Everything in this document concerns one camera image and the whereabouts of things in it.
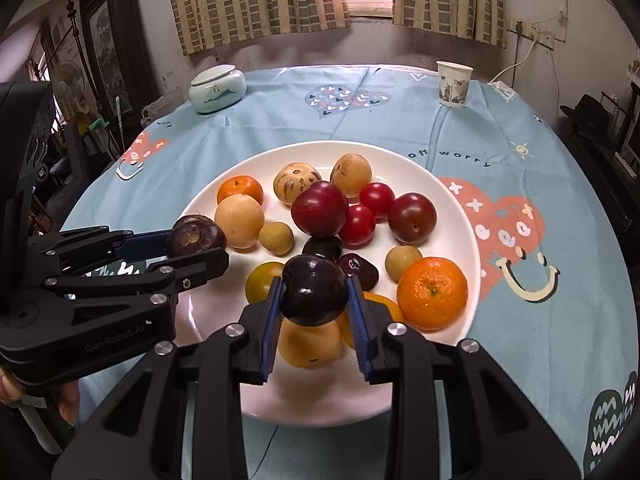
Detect striped checked curtain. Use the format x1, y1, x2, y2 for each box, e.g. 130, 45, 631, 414
392, 0, 508, 50
164, 0, 351, 57

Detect dark framed painting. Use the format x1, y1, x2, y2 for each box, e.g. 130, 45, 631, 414
80, 0, 161, 116

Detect black computer desk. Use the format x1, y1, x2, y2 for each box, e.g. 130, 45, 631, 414
565, 120, 640, 241

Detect small orange mandarin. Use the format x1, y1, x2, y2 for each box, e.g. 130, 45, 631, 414
216, 175, 264, 207

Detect white ceramic lidded jar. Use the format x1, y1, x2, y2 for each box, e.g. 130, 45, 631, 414
188, 64, 247, 114

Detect printed paper cup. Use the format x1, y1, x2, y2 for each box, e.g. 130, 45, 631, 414
436, 60, 474, 109

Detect large orange mandarin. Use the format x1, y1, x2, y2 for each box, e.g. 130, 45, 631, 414
396, 256, 469, 332

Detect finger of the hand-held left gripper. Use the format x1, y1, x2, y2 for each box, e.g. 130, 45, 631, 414
27, 226, 176, 273
30, 247, 230, 311

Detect person's left hand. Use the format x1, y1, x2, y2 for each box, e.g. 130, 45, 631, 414
0, 367, 81, 428

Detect clear glass mug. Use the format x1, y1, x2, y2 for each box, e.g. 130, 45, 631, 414
141, 92, 183, 128

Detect dark red cherry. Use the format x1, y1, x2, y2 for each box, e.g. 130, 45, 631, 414
335, 253, 380, 292

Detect small tan longan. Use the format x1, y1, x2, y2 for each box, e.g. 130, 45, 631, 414
384, 245, 424, 283
258, 221, 294, 256

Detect black hat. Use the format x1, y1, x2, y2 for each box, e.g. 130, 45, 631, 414
559, 92, 613, 131

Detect pale yellow round fruit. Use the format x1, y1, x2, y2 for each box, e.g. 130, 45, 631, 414
214, 193, 266, 250

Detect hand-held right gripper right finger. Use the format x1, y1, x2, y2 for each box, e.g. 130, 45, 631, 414
346, 274, 583, 480

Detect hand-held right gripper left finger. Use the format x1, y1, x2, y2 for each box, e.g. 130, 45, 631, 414
52, 275, 287, 480

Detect large red plum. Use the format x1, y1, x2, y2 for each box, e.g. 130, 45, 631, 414
290, 181, 350, 239

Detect white standing fan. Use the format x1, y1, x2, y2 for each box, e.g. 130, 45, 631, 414
50, 61, 83, 116

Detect computer monitor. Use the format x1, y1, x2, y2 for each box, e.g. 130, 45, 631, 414
620, 110, 640, 171

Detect dark brown mangosteen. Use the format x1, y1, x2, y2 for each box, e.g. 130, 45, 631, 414
166, 214, 227, 258

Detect tan yellow round fruit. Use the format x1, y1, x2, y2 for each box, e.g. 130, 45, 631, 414
277, 317, 344, 370

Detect white power cable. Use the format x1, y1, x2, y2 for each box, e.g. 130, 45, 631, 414
487, 40, 536, 83

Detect red cherry tomato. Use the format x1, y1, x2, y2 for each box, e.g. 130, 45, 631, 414
359, 182, 396, 220
340, 205, 377, 247

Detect white oval plate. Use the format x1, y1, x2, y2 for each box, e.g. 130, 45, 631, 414
175, 140, 482, 428

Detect blue printed tablecloth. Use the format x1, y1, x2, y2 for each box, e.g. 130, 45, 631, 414
60, 64, 640, 480

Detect white wall power strip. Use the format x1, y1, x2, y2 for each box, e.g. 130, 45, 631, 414
510, 17, 556, 51

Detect orange yellow tomato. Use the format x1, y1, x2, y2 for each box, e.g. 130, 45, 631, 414
336, 291, 405, 351

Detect faintly striped pepino melon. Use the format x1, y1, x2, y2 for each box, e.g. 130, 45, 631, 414
330, 153, 373, 199

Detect yellow green tomato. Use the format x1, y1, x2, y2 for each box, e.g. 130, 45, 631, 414
245, 261, 286, 305

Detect dark red plum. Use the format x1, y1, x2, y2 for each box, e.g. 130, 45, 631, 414
387, 193, 438, 246

